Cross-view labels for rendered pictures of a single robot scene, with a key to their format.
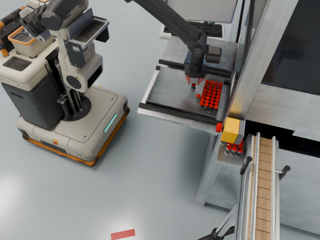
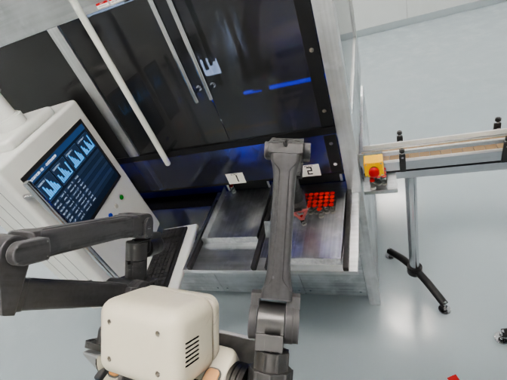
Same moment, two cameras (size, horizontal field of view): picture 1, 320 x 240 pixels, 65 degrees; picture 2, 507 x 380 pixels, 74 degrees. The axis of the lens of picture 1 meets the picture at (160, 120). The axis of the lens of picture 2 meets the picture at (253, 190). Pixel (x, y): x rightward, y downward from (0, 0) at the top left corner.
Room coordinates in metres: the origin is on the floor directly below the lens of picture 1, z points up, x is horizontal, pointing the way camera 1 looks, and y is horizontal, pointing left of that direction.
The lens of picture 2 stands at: (0.82, 0.83, 1.87)
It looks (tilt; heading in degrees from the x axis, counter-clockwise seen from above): 36 degrees down; 284
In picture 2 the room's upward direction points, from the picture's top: 23 degrees counter-clockwise
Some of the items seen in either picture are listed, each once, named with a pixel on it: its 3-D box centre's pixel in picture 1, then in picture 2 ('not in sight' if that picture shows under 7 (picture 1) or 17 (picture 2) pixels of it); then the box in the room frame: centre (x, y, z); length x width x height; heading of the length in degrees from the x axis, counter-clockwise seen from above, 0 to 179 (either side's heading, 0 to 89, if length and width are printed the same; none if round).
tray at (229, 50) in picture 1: (217, 55); (239, 211); (1.19, -0.32, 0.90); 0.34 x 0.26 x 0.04; 76
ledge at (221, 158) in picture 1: (234, 152); (379, 181); (0.57, -0.32, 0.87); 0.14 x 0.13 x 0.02; 76
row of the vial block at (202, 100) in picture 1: (204, 95); (312, 209); (0.87, -0.21, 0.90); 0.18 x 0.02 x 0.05; 165
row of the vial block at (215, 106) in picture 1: (217, 98); (314, 197); (0.85, -0.28, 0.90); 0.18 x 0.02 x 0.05; 165
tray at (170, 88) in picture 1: (186, 92); (310, 226); (0.89, -0.13, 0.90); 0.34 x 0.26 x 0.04; 75
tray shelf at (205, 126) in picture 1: (199, 75); (273, 225); (1.05, -0.21, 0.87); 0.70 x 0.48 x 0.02; 166
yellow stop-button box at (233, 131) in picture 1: (232, 130); (373, 164); (0.59, -0.29, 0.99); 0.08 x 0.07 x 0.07; 76
